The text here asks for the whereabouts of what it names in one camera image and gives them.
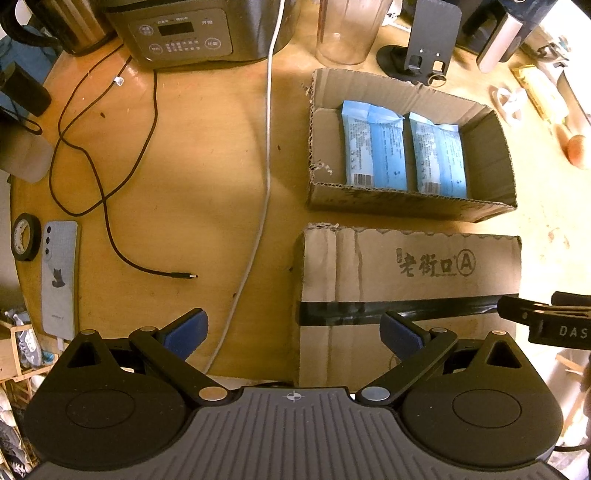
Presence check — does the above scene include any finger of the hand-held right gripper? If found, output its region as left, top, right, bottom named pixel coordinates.
left=551, top=291, right=591, bottom=309
left=498, top=294, right=591, bottom=345

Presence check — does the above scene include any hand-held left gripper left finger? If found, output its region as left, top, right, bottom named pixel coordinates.
left=58, top=308, right=230, bottom=408

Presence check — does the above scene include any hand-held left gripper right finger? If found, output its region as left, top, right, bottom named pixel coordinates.
left=361, top=311, right=528, bottom=408

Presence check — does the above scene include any blue tissue packet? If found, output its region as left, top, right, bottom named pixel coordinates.
left=408, top=111, right=469, bottom=198
left=340, top=99, right=410, bottom=193

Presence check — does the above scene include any wooden desktop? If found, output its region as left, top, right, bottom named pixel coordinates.
left=9, top=0, right=591, bottom=377

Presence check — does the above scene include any closed cardboard box black tape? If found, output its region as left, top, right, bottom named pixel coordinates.
left=291, top=222, right=523, bottom=389

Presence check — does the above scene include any light blue smartphone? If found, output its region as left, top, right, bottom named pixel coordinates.
left=40, top=220, right=81, bottom=341

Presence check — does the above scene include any orange fruit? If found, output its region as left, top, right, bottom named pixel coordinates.
left=565, top=133, right=590, bottom=170

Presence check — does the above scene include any wooden shoe rack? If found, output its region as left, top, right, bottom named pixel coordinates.
left=0, top=308, right=65, bottom=480

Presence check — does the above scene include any black tape roll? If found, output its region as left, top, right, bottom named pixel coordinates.
left=11, top=213, right=44, bottom=263

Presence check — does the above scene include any white plastic clip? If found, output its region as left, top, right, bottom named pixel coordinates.
left=488, top=84, right=528, bottom=126

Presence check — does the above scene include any yellow snack packet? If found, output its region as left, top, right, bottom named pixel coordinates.
left=510, top=64, right=572, bottom=124

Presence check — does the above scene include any translucent plastic container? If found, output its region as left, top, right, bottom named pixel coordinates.
left=0, top=110, right=56, bottom=184

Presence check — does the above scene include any black power bank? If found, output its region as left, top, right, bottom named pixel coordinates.
left=0, top=61, right=52, bottom=119

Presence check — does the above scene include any black phone stand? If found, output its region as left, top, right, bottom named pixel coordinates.
left=375, top=0, right=463, bottom=88

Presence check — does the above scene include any silver rice cooker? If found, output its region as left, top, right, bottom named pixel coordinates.
left=103, top=0, right=302, bottom=71

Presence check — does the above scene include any clear plastic jar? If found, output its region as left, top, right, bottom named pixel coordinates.
left=316, top=0, right=394, bottom=66

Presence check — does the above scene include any steel electric kettle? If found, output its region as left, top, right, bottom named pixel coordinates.
left=0, top=0, right=123, bottom=57

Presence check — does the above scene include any black charging cable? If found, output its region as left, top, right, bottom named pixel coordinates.
left=49, top=42, right=199, bottom=280

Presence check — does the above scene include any white cable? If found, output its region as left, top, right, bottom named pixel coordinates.
left=203, top=0, right=288, bottom=376

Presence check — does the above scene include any dark appliance white handle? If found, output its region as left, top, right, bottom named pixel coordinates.
left=457, top=0, right=557, bottom=75

